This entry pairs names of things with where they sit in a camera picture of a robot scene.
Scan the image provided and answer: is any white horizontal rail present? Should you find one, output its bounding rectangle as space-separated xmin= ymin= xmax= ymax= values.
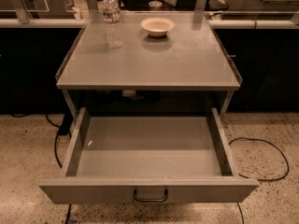
xmin=0 ymin=19 xmax=299 ymax=31

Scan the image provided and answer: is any grey top drawer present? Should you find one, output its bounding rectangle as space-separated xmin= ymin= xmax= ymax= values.
xmin=39 ymin=109 xmax=259 ymax=203

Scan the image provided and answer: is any black cable left floor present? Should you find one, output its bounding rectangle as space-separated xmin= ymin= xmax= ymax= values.
xmin=8 ymin=112 xmax=73 ymax=224

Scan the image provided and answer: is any plastic cup with straw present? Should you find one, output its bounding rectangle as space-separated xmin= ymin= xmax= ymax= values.
xmin=149 ymin=0 xmax=162 ymax=11

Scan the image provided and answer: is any black cable right floor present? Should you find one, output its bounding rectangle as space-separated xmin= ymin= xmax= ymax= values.
xmin=228 ymin=136 xmax=291 ymax=224

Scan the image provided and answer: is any black cable floor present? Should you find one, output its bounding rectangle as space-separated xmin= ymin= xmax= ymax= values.
xmin=8 ymin=112 xmax=73 ymax=224
xmin=228 ymin=136 xmax=291 ymax=224

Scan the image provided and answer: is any clear plastic water bottle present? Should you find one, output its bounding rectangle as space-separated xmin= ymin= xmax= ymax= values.
xmin=102 ymin=0 xmax=121 ymax=48

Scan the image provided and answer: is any grey left support post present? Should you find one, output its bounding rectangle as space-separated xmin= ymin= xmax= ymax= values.
xmin=7 ymin=0 xmax=31 ymax=24

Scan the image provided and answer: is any white paper bowl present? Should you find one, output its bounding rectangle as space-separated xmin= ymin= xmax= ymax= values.
xmin=141 ymin=17 xmax=175 ymax=37

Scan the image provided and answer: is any grey metal cabinet table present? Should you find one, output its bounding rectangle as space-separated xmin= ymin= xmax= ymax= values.
xmin=56 ymin=11 xmax=242 ymax=112

